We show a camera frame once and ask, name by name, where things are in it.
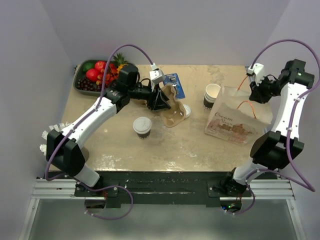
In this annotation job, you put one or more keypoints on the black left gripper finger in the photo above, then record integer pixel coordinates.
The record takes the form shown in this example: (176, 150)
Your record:
(160, 104)
(161, 97)

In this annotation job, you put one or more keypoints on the stack of paper cups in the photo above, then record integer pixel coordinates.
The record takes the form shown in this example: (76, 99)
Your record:
(210, 94)

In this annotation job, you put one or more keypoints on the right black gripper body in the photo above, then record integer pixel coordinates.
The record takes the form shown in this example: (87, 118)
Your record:
(265, 89)

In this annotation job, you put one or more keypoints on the grey fruit tray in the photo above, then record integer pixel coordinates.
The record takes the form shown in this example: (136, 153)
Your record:
(79, 74)

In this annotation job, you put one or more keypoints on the red apple front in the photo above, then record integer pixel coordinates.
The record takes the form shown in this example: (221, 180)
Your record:
(93, 75)

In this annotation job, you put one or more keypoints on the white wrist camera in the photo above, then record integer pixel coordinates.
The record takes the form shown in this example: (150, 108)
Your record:
(256, 73)
(156, 75)

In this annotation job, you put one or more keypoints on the aluminium frame rail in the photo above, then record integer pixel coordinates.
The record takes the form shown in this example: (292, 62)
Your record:
(64, 189)

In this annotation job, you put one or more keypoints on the red apple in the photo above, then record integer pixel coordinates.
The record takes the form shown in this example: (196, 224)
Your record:
(100, 66)
(93, 75)

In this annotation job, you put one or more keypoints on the blue blister pack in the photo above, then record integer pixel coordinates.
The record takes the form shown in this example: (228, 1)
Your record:
(174, 80)

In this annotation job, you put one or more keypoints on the red cherries bunch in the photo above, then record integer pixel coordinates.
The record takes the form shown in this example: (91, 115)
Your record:
(112, 74)

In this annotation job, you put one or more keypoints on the orange pineapple toy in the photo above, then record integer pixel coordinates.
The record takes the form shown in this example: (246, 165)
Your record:
(120, 61)

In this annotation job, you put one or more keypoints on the dark red grape bunch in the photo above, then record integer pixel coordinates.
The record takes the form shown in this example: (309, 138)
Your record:
(85, 84)

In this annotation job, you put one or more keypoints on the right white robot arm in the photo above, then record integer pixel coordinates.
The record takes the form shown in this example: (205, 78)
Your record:
(278, 147)

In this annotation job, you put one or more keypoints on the pulp cup carrier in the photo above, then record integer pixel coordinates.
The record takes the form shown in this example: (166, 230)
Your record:
(141, 102)
(177, 112)

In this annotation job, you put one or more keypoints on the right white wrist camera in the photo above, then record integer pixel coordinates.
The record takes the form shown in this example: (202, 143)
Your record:
(256, 73)

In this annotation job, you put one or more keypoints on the green apple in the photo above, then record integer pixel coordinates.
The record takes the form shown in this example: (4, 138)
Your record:
(87, 66)

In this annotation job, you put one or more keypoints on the black paper coffee cup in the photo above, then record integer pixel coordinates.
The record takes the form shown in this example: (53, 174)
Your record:
(143, 135)

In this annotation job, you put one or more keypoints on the red apple back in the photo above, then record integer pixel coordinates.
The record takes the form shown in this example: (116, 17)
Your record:
(100, 66)

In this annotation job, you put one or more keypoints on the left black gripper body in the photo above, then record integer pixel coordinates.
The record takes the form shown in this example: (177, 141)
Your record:
(151, 99)

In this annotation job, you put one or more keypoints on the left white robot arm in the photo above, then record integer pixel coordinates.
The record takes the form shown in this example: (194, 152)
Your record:
(64, 147)

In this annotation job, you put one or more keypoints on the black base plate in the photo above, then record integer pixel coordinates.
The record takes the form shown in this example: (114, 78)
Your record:
(164, 188)

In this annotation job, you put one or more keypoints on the spare white cup lid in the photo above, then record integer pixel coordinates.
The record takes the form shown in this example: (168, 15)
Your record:
(187, 110)

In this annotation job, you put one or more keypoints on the grey straw holder cup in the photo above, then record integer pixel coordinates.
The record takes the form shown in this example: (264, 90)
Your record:
(86, 154)

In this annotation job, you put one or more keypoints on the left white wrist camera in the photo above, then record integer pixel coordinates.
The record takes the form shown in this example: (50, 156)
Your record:
(156, 75)

